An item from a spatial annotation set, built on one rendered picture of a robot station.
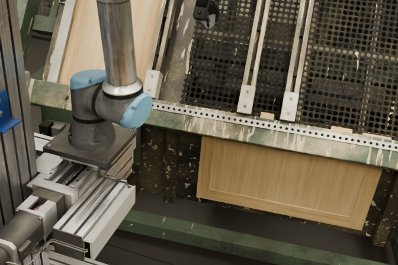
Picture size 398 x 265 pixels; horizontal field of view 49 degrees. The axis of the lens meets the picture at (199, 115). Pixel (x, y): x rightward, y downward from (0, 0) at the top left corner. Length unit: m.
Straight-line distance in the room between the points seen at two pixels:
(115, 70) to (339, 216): 1.61
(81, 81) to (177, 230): 1.26
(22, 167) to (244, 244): 1.31
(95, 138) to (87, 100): 0.14
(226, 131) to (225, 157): 0.37
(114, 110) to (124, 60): 0.16
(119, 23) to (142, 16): 1.03
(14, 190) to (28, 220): 0.19
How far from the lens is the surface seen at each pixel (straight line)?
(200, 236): 2.34
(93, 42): 2.19
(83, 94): 1.32
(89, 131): 1.37
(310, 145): 1.93
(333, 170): 2.28
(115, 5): 1.11
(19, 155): 1.38
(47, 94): 2.18
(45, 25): 2.38
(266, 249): 2.34
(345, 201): 2.39
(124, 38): 1.15
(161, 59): 2.01
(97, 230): 1.25
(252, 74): 1.98
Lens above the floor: 1.80
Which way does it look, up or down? 28 degrees down
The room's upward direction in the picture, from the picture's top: 5 degrees clockwise
